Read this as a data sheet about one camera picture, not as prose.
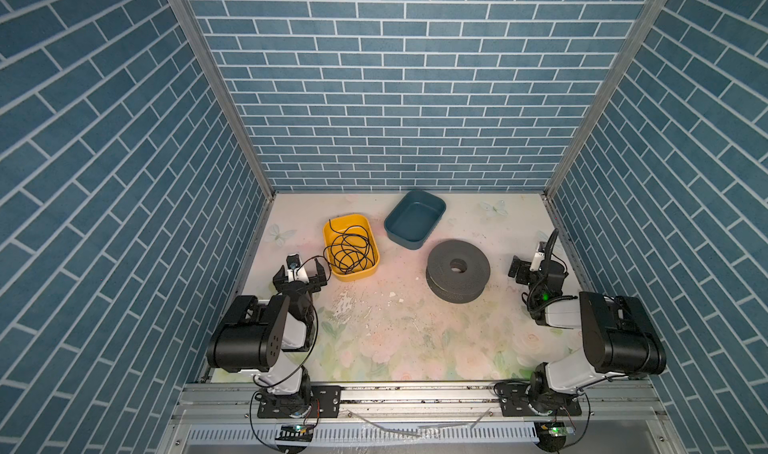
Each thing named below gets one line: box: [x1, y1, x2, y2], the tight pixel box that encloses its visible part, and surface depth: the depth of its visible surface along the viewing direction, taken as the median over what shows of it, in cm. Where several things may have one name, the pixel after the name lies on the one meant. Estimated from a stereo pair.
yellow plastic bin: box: [324, 213, 380, 282], surface depth 104 cm
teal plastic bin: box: [384, 190, 447, 250], surface depth 115 cm
